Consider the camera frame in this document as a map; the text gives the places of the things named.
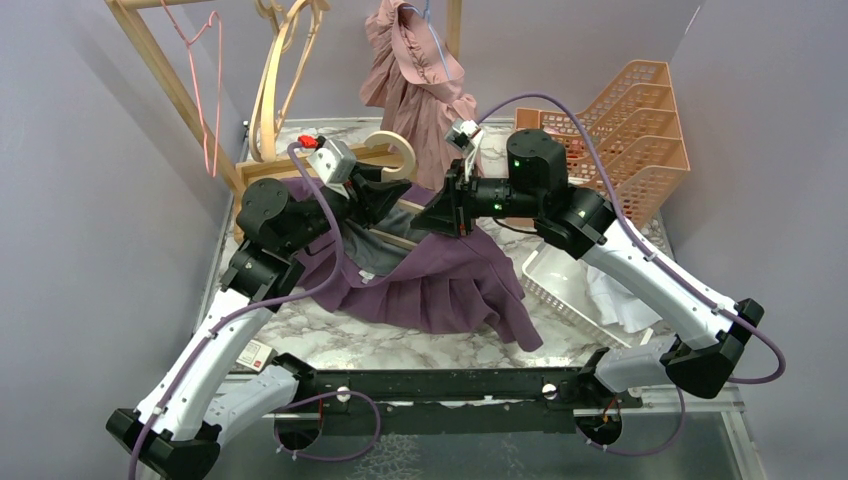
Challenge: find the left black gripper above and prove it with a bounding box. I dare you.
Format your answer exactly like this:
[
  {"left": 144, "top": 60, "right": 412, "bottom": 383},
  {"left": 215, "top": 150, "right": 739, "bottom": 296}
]
[{"left": 281, "top": 160, "right": 412, "bottom": 256}]

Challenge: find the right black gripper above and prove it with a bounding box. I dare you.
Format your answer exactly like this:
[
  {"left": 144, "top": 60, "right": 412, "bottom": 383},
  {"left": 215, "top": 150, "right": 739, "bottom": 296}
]
[{"left": 411, "top": 159, "right": 543, "bottom": 237}]

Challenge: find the wooden hanger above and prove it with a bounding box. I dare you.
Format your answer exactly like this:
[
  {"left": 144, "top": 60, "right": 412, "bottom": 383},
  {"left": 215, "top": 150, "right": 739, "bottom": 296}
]
[
  {"left": 356, "top": 130, "right": 423, "bottom": 251},
  {"left": 248, "top": 0, "right": 333, "bottom": 164}
]

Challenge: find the purple garment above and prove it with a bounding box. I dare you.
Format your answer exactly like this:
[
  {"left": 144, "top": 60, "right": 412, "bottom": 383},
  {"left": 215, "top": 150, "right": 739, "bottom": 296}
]
[{"left": 313, "top": 207, "right": 543, "bottom": 352}]

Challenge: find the pink pleated skirt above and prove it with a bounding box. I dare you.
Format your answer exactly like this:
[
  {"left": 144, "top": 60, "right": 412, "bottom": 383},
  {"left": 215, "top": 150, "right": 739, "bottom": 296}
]
[{"left": 359, "top": 1, "right": 477, "bottom": 191}]

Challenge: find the blue wire hanger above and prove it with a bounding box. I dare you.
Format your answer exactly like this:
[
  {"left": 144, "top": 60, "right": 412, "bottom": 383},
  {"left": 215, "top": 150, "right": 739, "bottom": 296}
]
[{"left": 419, "top": 0, "right": 452, "bottom": 80}]

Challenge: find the white garment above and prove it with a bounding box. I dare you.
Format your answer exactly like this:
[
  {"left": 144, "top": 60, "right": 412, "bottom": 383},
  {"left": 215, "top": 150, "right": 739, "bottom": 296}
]
[{"left": 586, "top": 266, "right": 661, "bottom": 333}]

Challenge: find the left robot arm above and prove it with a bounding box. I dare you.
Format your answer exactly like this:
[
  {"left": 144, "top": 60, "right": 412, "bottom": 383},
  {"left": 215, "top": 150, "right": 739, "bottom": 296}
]
[{"left": 107, "top": 165, "right": 411, "bottom": 479}]

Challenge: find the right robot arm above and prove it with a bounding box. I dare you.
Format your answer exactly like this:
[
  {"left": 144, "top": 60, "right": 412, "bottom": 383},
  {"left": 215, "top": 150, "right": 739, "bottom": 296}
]
[{"left": 412, "top": 121, "right": 764, "bottom": 407}]

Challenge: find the wooden clothes rack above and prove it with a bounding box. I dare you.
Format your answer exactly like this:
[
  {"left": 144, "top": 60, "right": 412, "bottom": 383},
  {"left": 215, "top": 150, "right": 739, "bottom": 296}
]
[{"left": 105, "top": 0, "right": 465, "bottom": 240}]

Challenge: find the white laundry basket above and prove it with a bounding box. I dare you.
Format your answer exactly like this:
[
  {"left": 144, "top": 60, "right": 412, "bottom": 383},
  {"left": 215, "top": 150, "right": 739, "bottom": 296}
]
[{"left": 520, "top": 242, "right": 658, "bottom": 348}]

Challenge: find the small white box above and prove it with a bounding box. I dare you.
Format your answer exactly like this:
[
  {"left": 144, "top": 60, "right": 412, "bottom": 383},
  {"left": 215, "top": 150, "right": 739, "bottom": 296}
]
[{"left": 236, "top": 340, "right": 276, "bottom": 372}]

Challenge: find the orange plastic file organizer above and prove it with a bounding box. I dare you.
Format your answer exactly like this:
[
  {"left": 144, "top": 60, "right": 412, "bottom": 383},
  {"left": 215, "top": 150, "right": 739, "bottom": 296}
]
[{"left": 513, "top": 60, "right": 692, "bottom": 231}]

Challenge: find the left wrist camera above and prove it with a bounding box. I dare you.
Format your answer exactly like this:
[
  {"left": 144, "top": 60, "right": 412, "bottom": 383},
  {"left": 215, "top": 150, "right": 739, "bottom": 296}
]
[{"left": 307, "top": 139, "right": 357, "bottom": 189}]

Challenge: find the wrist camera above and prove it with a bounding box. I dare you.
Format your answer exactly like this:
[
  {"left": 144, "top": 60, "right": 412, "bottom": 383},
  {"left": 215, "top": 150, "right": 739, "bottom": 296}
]
[
  {"left": 307, "top": 139, "right": 357, "bottom": 189},
  {"left": 445, "top": 118, "right": 484, "bottom": 179}
]

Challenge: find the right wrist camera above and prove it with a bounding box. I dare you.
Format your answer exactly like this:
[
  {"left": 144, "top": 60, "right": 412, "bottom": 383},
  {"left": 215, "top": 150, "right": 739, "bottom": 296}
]
[{"left": 445, "top": 118, "right": 484, "bottom": 179}]

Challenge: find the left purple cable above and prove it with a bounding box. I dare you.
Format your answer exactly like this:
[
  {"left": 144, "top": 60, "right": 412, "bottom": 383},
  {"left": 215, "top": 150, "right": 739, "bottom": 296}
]
[{"left": 125, "top": 142, "right": 382, "bottom": 480}]

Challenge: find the purple cable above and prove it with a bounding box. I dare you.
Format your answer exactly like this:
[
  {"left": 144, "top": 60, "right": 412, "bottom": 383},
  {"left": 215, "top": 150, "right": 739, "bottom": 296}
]
[
  {"left": 125, "top": 142, "right": 382, "bottom": 480},
  {"left": 476, "top": 92, "right": 788, "bottom": 458}
]

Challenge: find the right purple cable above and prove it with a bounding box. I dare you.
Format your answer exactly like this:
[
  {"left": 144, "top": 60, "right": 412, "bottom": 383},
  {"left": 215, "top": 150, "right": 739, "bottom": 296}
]
[{"left": 476, "top": 92, "right": 788, "bottom": 458}]

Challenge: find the pink wire hanger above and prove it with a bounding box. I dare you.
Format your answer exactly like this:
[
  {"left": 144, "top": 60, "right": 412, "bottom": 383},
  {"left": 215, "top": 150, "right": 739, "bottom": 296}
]
[{"left": 158, "top": 0, "right": 225, "bottom": 179}]

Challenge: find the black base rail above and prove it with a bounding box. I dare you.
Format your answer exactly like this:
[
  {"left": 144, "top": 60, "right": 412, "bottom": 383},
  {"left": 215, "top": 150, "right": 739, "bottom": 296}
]
[{"left": 271, "top": 354, "right": 643, "bottom": 447}]

